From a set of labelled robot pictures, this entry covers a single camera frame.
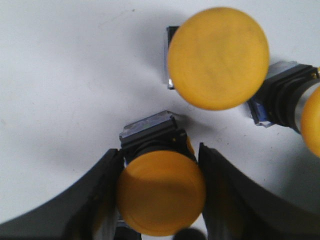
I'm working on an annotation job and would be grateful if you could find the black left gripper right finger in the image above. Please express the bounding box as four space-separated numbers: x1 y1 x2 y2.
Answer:
198 143 320 240

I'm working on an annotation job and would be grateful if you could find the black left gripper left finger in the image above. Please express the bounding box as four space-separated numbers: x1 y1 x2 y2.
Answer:
0 149 124 240

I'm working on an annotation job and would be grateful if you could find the yellow mushroom push button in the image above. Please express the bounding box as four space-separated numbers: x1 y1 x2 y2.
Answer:
116 110 206 237
247 61 320 156
167 7 270 111

